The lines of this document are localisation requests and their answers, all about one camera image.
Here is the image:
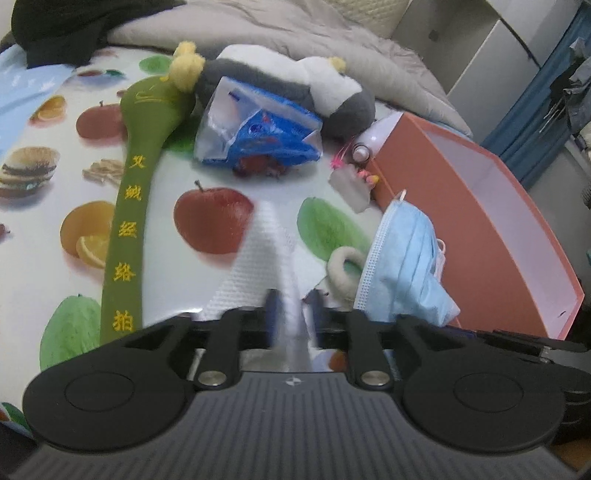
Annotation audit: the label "black clothing pile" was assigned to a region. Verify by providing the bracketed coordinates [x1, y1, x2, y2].
[10, 0, 188, 70]

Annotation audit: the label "orange cardboard box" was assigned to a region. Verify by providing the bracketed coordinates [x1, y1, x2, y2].
[365, 112, 585, 340]

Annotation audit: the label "grey white plush toy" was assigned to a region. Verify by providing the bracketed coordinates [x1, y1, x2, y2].
[167, 41, 378, 139]

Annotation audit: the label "fruit printed mat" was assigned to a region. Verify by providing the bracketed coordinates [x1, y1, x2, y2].
[0, 44, 462, 430]

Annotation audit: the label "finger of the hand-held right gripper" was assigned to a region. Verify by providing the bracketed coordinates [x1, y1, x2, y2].
[478, 329, 584, 359]

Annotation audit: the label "green fabric massage stick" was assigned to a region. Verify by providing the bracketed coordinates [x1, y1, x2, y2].
[99, 76, 195, 345]

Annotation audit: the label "hanging clothes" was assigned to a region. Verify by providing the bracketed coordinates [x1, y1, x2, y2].
[547, 39, 591, 135]

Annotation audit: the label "blue face mask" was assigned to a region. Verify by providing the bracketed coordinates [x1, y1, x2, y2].
[353, 189, 461, 326]

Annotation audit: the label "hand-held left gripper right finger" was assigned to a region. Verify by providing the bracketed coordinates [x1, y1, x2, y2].
[305, 289, 478, 390]

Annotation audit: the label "cream hair scrunchie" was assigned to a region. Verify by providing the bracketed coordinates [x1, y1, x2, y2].
[327, 246, 370, 308]

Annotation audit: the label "white wardrobe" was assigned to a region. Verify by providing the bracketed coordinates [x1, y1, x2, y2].
[397, 0, 578, 144]

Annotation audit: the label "white waffle towel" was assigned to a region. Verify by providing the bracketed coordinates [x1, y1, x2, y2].
[203, 202, 324, 371]

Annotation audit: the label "cream quilted headboard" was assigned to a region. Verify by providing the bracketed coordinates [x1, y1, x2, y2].
[323, 0, 414, 38]

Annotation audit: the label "small clear pouch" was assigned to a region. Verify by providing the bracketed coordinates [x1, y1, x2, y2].
[329, 167, 379, 214]

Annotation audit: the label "white spray bottle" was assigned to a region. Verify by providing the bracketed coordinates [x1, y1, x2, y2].
[353, 112, 403, 164]

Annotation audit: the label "blue plastic bag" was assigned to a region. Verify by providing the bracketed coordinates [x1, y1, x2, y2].
[194, 76, 324, 168]

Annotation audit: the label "grey duvet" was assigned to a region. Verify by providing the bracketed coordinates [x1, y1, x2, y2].
[106, 0, 474, 137]

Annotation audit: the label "blue curtain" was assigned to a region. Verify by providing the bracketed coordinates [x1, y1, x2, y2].
[480, 9, 591, 185]

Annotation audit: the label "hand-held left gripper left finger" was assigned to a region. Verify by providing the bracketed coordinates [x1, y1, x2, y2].
[99, 288, 283, 390]

